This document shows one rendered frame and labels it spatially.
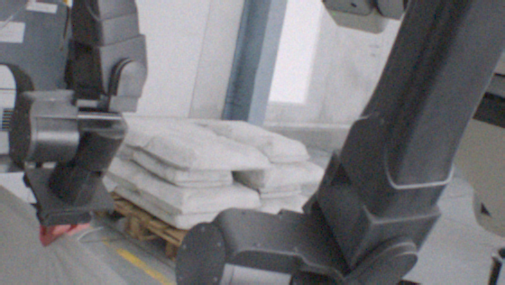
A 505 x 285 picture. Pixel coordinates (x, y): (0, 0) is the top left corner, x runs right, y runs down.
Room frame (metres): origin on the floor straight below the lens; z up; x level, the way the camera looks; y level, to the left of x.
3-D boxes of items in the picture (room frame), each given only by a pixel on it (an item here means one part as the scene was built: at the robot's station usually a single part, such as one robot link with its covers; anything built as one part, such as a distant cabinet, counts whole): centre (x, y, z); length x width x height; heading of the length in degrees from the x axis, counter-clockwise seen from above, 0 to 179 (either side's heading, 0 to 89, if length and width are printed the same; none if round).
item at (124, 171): (4.11, 0.49, 0.32); 0.67 x 0.42 x 0.14; 141
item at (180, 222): (3.93, 0.38, 0.20); 0.66 x 0.44 x 0.12; 47
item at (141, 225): (4.20, 0.16, 0.07); 1.20 x 0.82 x 0.14; 139
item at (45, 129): (0.68, 0.18, 1.24); 0.11 x 0.09 x 0.12; 136
